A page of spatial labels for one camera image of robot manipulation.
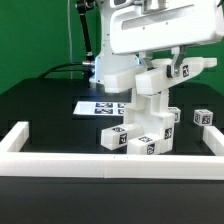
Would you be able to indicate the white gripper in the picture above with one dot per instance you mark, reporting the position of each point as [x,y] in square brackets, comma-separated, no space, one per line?
[183,22]

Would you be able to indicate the white chair back frame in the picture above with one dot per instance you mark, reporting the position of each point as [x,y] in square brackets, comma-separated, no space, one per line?
[155,80]

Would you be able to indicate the white chair seat part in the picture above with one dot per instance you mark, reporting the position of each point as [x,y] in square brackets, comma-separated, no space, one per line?
[151,113]

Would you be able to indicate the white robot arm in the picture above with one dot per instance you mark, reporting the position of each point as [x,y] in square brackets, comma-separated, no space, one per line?
[108,7]

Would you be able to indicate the white tag sheet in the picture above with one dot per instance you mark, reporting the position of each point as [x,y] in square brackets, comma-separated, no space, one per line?
[99,108]

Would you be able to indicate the black jointed camera mount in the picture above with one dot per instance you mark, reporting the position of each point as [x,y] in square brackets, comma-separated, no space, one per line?
[83,6]

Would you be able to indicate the white U-shaped fence frame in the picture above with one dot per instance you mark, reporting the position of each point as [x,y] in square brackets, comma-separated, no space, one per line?
[15,162]

